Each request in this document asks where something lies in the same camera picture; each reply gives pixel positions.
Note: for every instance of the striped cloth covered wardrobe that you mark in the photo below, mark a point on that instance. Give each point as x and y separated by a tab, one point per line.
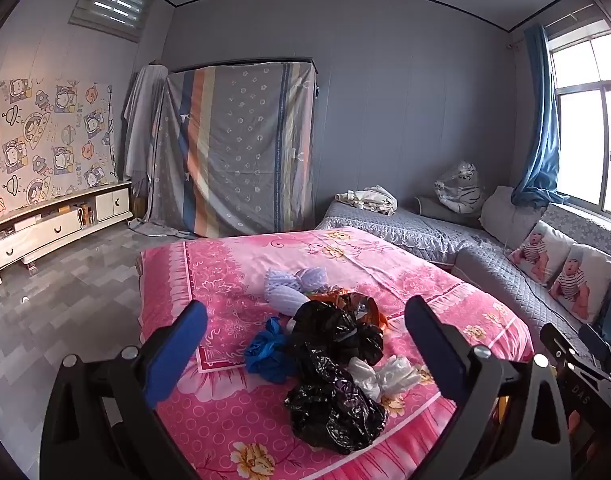
235	150

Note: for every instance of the pink floral blanket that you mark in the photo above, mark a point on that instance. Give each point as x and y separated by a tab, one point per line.
235	270

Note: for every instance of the small black plastic bag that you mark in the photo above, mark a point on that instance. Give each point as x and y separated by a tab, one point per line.
325	330

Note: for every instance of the white plastic bag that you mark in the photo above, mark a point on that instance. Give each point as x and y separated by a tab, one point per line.
385	375

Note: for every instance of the cream crumpled cloth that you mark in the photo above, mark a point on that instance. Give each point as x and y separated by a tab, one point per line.
370	200

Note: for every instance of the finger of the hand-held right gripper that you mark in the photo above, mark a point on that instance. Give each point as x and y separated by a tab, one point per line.
555	340

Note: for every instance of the white TV cabinet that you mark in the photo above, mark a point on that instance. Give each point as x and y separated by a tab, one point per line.
35	240

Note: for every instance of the grey hanging cloth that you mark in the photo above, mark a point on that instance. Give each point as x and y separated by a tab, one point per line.
143	135

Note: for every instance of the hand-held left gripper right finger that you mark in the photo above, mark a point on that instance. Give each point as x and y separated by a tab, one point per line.
430	340

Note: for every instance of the grey window blind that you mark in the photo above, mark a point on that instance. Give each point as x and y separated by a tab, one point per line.
115	2

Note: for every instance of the white tiger plush toy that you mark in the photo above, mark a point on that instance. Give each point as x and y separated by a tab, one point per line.
463	195

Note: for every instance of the grey quilted sofa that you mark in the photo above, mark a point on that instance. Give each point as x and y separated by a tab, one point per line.
435	232

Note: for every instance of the cartoon printed wall cloth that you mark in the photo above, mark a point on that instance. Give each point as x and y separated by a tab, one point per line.
45	140

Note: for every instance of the orange plastic bag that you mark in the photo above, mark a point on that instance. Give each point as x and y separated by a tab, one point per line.
360	304

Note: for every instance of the light grey pillow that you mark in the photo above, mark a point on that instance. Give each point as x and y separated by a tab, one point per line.
510	215

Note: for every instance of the blue plastic bag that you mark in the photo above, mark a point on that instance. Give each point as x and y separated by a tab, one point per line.
268	355

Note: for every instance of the window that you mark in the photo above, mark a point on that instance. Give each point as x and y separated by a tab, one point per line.
585	125

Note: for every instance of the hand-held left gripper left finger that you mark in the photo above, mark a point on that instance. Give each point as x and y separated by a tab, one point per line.
178	355

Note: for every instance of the baby print pillow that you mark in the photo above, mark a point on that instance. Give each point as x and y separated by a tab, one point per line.
580	280
540	252

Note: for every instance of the dark grey cushion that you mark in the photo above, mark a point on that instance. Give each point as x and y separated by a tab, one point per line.
433	210

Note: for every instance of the blue curtain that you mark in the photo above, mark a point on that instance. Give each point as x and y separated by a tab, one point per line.
540	135

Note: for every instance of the large black plastic bag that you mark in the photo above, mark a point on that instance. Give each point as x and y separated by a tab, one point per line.
330	405

